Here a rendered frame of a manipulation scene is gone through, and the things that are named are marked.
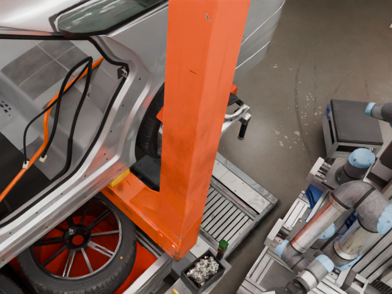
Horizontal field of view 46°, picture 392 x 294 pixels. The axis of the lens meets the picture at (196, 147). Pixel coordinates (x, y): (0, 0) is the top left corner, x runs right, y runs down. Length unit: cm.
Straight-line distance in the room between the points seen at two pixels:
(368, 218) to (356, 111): 192
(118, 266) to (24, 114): 100
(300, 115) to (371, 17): 165
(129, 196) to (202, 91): 130
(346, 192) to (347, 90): 253
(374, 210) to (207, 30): 100
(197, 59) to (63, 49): 156
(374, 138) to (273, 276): 131
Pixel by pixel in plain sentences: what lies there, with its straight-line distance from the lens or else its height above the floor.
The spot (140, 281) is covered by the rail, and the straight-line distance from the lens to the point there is 269.
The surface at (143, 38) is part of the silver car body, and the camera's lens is 198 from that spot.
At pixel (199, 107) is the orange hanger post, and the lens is 144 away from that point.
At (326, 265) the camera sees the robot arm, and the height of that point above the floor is 125.
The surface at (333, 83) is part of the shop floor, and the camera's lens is 435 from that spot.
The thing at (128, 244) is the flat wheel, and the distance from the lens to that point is 264.
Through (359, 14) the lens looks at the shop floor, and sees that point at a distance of 521.
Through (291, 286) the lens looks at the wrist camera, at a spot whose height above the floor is 133.
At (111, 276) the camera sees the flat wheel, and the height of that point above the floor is 50.
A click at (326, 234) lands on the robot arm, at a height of 105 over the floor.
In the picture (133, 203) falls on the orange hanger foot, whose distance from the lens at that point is 253.
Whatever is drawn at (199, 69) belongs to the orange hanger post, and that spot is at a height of 199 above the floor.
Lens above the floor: 294
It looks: 55 degrees down
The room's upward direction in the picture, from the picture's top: 9 degrees clockwise
